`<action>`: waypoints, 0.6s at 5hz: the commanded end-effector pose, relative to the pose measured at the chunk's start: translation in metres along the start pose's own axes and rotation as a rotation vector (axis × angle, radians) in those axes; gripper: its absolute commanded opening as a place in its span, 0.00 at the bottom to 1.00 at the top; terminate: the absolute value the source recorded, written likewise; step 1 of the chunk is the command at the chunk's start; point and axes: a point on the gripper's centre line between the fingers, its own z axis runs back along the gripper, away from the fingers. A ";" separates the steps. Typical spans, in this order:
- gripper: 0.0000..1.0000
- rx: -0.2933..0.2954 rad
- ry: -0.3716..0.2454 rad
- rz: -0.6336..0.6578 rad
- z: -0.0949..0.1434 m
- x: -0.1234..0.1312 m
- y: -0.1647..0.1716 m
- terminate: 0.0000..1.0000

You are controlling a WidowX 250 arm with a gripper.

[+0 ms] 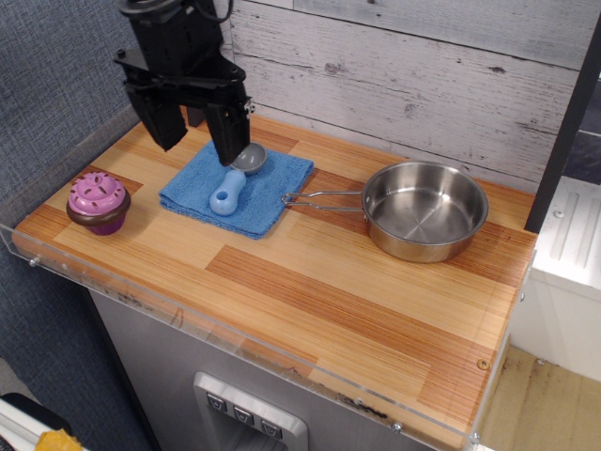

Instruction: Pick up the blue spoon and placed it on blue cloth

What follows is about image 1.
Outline purple toy cupcake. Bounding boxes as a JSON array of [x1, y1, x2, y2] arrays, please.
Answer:
[[66, 172, 131, 236]]

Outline black frame bar right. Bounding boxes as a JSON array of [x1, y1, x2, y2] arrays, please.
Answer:
[[524, 18, 600, 233]]

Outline blue folded towel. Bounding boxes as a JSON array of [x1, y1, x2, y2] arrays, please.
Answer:
[[160, 143, 314, 240]]

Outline white ribbed appliance top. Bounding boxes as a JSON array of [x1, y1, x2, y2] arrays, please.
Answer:
[[533, 177, 600, 289]]

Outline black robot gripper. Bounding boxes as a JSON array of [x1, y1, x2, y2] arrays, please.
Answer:
[[115, 7, 253, 165]]

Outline grey toy fridge cabinet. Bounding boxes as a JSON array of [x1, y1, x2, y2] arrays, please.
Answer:
[[88, 288, 470, 451]]

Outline stainless steel pot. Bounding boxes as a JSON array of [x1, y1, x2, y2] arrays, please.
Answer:
[[281, 161, 489, 263]]

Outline silver dispenser button panel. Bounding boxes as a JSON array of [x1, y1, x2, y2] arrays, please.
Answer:
[[193, 371, 309, 450]]

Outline yellow object at corner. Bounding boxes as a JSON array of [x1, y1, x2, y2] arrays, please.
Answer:
[[34, 429, 84, 451]]

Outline blue and grey toy spoon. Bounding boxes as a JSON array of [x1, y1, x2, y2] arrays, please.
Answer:
[[209, 143, 268, 216]]

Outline clear acrylic table guard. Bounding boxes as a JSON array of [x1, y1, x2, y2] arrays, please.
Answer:
[[3, 208, 536, 450]]

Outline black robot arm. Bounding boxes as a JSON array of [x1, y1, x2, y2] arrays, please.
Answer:
[[115, 0, 251, 166]]

